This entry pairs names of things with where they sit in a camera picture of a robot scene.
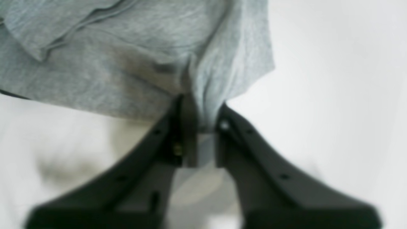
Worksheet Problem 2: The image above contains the grey t-shirt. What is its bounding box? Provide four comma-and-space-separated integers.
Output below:
1, 0, 275, 132

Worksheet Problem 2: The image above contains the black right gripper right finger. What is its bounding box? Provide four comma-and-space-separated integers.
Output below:
215, 103, 382, 229

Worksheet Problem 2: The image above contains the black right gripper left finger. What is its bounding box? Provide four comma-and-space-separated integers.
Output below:
25, 94, 198, 229

